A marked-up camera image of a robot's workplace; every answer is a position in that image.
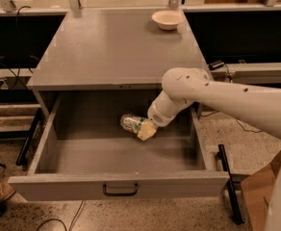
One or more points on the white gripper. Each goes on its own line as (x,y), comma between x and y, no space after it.
(156,115)

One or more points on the green white 7up can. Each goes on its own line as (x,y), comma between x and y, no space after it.
(132,123)

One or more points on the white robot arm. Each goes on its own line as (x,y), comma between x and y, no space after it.
(257,106)

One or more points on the open grey top drawer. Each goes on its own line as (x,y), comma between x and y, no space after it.
(83,147)

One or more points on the grey cabinet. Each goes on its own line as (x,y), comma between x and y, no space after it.
(113,48)

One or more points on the small black device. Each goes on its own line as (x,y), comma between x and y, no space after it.
(216,65)

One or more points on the white paper bowl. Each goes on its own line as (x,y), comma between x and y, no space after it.
(168,19)

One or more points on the black right cabinet leg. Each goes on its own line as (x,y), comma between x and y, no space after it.
(237,215)

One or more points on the black cabinet leg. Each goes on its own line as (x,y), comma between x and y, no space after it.
(237,215)
(21,159)

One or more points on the black left cabinet leg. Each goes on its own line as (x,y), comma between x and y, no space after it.
(21,159)

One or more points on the brown cardboard box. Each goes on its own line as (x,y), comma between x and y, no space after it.
(262,195)

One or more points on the brown shoe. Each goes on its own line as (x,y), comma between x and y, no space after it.
(1,193)

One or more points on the black drawer handle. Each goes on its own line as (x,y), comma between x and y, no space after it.
(120,191)

